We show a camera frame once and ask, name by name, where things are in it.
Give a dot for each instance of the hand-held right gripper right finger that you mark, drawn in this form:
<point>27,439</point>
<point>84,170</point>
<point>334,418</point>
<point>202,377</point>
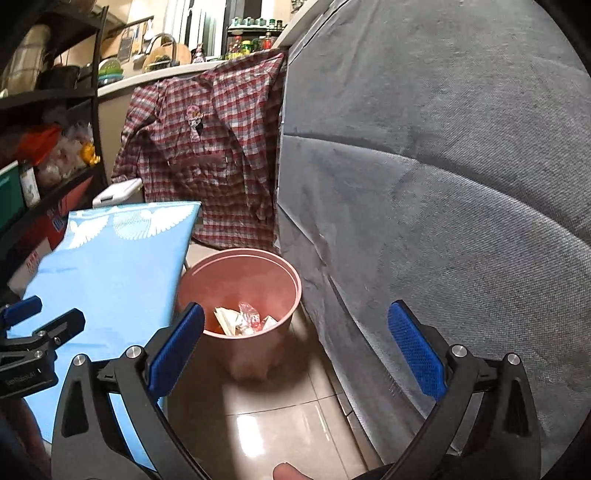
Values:
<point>415,355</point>

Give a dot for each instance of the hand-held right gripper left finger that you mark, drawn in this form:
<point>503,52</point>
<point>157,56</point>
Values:
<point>178,353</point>

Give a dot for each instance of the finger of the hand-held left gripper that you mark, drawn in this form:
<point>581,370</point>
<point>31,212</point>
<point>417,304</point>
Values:
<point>62,325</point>
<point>21,309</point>

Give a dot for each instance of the white tissue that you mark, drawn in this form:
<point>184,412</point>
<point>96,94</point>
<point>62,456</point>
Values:
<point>231,321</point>

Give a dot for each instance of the pink plastic bin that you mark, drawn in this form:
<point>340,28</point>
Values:
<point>254,350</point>

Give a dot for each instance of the red and white milk carton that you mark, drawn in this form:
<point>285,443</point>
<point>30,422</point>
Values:
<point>253,318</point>

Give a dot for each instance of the person's left forearm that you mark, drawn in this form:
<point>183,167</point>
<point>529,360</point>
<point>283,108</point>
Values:
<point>21,438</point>

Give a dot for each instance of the person's right hand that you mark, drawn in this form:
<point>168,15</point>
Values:
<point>291,471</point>

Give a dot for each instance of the white sack with red print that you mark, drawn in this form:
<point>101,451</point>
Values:
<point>27,267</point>

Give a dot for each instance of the blue tablecloth with white wings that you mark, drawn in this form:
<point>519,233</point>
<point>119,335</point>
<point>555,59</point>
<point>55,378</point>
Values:
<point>115,277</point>

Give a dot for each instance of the red cardboard box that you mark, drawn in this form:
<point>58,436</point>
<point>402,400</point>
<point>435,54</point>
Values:
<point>60,217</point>

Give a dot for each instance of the green storage box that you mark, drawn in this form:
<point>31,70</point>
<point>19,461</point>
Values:
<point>11,194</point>

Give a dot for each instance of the glass jar with label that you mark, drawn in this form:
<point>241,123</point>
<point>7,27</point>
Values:
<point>30,187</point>

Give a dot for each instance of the white pedal bin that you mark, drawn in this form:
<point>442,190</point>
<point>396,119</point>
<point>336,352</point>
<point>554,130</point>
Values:
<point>120,189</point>

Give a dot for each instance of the clear bag of white items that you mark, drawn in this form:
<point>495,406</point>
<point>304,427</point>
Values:
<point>60,161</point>

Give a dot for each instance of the yellow plastic bag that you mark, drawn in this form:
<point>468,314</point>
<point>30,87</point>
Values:
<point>90,154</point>

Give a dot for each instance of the red bag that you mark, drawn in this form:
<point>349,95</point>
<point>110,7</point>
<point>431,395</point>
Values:
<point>39,141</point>

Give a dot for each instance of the grey cloth cover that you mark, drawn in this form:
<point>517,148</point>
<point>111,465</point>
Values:
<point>438,184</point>

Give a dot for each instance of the red plaid shirt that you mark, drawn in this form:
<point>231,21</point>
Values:
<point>207,175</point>

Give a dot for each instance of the black shelf rack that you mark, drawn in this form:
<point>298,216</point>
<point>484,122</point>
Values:
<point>46,98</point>

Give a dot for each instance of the black cooking pot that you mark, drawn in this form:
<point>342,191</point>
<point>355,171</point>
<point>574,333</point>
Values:
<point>62,76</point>

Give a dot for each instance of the white counter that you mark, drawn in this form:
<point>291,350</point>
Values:
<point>138,83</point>

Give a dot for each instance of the beige woven bag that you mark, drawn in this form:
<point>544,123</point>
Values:
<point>27,50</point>

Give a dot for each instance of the wooden cutting board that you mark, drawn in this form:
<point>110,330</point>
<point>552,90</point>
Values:
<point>180,53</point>

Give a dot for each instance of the chrome faucet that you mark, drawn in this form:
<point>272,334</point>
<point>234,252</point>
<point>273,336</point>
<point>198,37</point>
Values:
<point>154,39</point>

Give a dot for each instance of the small pink figurine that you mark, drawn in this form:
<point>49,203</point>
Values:
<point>198,53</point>

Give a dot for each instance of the row of condiment bottles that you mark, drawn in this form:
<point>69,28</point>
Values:
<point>249,46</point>

